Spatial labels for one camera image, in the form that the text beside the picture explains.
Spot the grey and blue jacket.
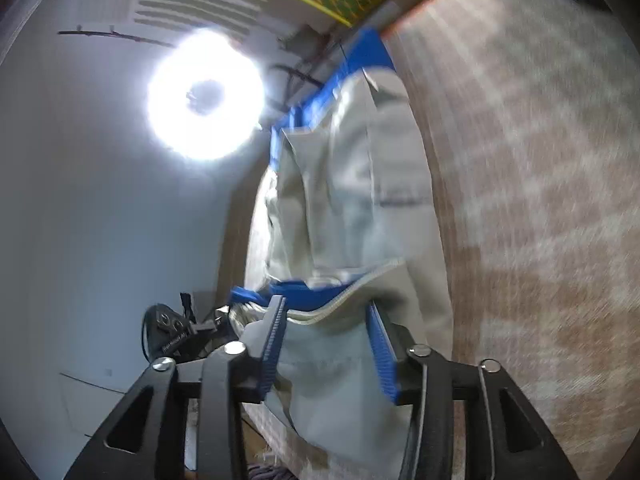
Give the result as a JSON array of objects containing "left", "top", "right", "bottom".
[{"left": 231, "top": 30, "right": 454, "bottom": 479}]

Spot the black metal clothes rack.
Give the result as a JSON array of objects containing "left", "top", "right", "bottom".
[{"left": 56, "top": 26, "right": 326, "bottom": 113}]

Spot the plaid bed blanket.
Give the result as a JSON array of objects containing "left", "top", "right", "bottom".
[{"left": 385, "top": 0, "right": 639, "bottom": 479}]

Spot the ring light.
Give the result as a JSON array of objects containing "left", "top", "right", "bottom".
[{"left": 146, "top": 51, "right": 265, "bottom": 162}]

